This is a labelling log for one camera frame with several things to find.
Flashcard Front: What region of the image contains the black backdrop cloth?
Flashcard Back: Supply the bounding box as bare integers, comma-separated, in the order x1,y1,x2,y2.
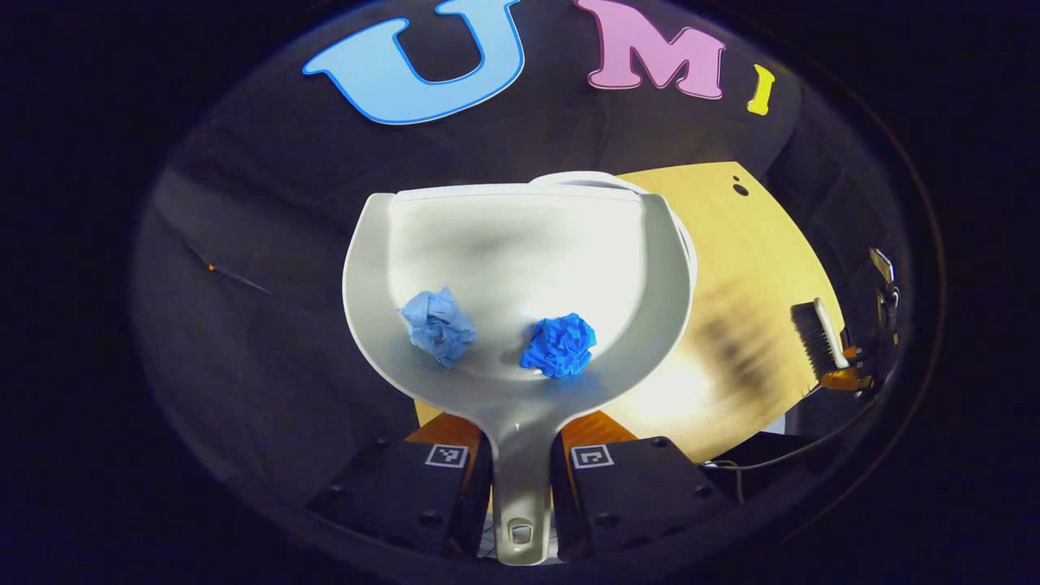
134,0,911,521

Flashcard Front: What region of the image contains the small white broom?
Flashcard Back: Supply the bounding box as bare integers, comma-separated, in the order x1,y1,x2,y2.
792,298,852,381

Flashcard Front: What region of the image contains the dark blue paper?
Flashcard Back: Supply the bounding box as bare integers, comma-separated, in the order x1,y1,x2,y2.
520,313,597,379

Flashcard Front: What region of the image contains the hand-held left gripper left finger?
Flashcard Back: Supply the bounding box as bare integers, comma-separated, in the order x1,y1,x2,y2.
305,412,495,561

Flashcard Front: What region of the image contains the dark gripper cable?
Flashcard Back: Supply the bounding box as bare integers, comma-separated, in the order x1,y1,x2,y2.
700,390,850,505

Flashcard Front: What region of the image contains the light blue paper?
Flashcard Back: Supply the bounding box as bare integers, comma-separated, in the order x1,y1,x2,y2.
398,286,479,371

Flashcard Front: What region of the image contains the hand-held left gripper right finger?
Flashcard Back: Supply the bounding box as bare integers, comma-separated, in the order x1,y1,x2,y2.
550,409,738,566

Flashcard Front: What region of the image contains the white garbage bin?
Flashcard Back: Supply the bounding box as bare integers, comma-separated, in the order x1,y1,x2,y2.
528,171,700,273

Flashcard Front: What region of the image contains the white dustpan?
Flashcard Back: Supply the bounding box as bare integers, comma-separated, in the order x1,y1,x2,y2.
342,183,697,567

